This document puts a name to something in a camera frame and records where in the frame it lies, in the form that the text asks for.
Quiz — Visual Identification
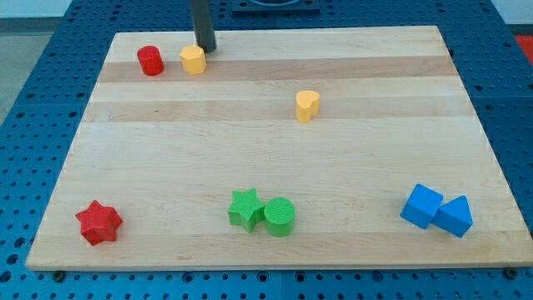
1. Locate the green star block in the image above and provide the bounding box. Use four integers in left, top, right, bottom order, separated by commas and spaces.
227, 188, 265, 233

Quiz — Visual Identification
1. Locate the blue cube block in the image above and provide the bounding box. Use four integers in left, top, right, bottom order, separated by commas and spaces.
400, 183, 444, 229

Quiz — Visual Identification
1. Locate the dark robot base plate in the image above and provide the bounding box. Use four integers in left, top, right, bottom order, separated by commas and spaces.
229, 0, 321, 14

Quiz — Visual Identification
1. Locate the green cylinder block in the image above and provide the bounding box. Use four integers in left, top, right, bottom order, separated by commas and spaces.
264, 197, 296, 238

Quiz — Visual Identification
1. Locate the light wooden board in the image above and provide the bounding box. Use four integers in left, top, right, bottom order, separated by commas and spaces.
26, 26, 532, 272

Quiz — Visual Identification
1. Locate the red cylinder block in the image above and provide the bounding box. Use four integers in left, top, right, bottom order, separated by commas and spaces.
137, 45, 165, 76

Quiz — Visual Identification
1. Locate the yellow heart block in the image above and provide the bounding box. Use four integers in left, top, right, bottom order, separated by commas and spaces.
296, 90, 320, 123

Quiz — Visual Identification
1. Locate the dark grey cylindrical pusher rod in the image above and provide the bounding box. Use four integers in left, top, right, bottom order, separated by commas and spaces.
188, 0, 217, 53

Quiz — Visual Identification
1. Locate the red star block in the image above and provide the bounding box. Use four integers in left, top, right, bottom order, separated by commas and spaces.
75, 200, 122, 246

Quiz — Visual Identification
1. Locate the blue triangular prism block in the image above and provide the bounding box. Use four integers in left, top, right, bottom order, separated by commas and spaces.
432, 195, 474, 238

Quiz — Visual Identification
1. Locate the yellow hexagon block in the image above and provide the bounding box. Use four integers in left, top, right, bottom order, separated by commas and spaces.
180, 45, 207, 75

